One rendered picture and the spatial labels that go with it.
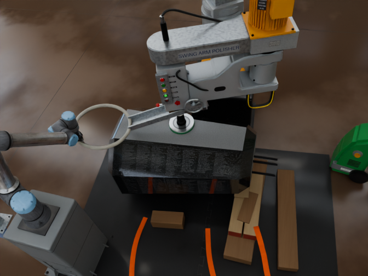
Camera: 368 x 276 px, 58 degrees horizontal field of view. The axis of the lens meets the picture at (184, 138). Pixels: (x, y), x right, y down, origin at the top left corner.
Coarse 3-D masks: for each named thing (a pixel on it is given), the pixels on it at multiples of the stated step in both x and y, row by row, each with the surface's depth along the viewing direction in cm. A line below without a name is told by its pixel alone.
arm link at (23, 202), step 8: (16, 192) 226; (24, 192) 223; (16, 200) 220; (24, 200) 220; (32, 200) 221; (16, 208) 217; (24, 208) 218; (32, 208) 222; (40, 208) 230; (24, 216) 224; (32, 216) 226
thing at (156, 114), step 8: (208, 104) 261; (144, 112) 276; (152, 112) 277; (160, 112) 275; (168, 112) 272; (176, 112) 264; (184, 112) 265; (136, 120) 280; (144, 120) 277; (152, 120) 269; (160, 120) 270; (128, 128) 274; (136, 128) 275
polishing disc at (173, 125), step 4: (176, 116) 288; (188, 116) 286; (172, 120) 285; (176, 120) 285; (188, 120) 283; (192, 120) 283; (172, 124) 283; (176, 124) 282; (188, 124) 281; (192, 124) 280; (172, 128) 280; (176, 128) 280; (180, 128) 279; (184, 128) 279; (188, 128) 278; (176, 132) 278; (180, 132) 277; (184, 132) 277
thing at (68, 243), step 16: (32, 192) 258; (64, 208) 246; (80, 208) 259; (16, 224) 243; (64, 224) 241; (80, 224) 263; (16, 240) 235; (32, 240) 233; (48, 240) 232; (64, 240) 244; (80, 240) 267; (96, 240) 294; (32, 256) 270; (48, 256) 248; (64, 256) 248; (80, 256) 271; (96, 256) 299; (48, 272) 303; (64, 272) 295; (80, 272) 276
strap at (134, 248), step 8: (144, 224) 320; (208, 232) 308; (256, 232) 283; (136, 240) 311; (208, 240) 304; (136, 248) 307; (208, 248) 299; (208, 256) 295; (264, 256) 279; (208, 264) 291; (264, 264) 276; (264, 272) 273
